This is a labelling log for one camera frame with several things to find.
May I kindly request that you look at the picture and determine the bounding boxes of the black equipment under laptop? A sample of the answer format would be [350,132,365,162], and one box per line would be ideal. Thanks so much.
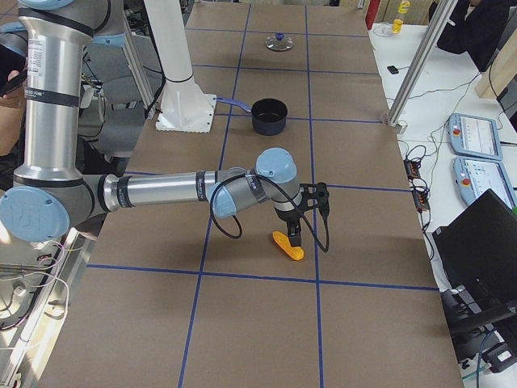
[440,289,516,373]

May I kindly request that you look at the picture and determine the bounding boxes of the person at left edge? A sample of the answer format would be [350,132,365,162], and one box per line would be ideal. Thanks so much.
[1,44,27,157]

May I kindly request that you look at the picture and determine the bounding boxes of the orange black power strip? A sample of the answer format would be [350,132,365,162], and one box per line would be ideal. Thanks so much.
[404,158,431,213]

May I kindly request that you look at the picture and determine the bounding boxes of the black laptop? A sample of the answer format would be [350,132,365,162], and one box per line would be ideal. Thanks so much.
[433,189,516,300]

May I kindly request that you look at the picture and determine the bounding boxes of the teach pendant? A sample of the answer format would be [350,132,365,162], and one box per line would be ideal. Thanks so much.
[447,112,502,161]
[453,156,516,208]

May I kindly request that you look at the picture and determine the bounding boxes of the person in black clothes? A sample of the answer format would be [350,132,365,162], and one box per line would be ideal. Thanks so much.
[436,0,512,72]

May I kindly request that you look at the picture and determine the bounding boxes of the glass lid purple knob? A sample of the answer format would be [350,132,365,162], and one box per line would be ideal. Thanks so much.
[264,32,294,52]

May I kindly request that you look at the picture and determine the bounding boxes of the yellow bottle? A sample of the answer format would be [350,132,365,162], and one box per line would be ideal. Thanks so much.
[391,0,411,34]

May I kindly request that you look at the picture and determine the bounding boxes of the upper teach pendant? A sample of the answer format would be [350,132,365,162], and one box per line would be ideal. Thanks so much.
[447,112,502,161]

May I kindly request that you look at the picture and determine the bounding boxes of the yellow plastic corn cob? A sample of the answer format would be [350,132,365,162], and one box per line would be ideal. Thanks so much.
[272,230,305,261]

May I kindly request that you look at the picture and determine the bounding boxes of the small black device on desk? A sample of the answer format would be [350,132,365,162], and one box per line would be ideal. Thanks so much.
[387,65,399,74]

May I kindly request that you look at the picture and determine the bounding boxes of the aluminium frame post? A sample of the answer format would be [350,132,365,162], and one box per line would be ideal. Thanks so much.
[385,0,457,134]

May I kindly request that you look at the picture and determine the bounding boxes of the lower teach pendant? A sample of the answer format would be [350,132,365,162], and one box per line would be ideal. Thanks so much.
[453,156,516,208]

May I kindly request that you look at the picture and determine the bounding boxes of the white pedestal column base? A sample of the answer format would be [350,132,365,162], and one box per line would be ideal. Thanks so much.
[145,0,216,133]

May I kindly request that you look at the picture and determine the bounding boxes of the dark blue saucepan purple handle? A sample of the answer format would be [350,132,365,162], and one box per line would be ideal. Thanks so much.
[216,97,288,136]

